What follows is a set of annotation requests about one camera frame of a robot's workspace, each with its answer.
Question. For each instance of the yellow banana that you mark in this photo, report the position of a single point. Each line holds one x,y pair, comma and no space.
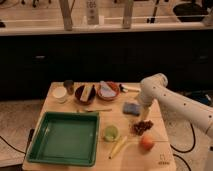
118,146

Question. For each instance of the dark cabinet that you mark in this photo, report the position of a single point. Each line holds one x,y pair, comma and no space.
29,64

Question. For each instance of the orange peach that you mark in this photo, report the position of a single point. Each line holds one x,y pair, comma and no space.
146,142

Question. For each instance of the green cup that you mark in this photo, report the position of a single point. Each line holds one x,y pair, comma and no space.
110,133

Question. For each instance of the metal spoon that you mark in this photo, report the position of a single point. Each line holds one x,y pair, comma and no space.
92,110

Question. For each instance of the green plastic tray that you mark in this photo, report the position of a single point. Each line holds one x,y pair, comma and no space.
65,139

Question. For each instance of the dark brown bowl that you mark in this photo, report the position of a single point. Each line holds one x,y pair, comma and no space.
78,94

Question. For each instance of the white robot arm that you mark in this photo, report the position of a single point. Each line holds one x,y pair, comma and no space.
154,87

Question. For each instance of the orange plate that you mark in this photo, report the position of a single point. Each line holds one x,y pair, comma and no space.
114,86

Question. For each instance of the wooden block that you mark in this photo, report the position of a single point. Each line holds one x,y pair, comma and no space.
86,93

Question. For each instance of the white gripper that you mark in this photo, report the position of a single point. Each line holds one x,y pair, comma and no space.
146,102

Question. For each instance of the light blue cloth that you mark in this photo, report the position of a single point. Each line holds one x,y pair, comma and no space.
106,90

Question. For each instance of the blue sponge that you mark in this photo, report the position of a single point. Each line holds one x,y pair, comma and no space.
131,108

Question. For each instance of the small dark can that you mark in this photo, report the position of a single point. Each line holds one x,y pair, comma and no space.
69,85

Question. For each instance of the bunch of dark grapes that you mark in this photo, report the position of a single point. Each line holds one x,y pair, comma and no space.
140,127

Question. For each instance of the white cup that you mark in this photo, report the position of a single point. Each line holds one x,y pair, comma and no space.
60,94

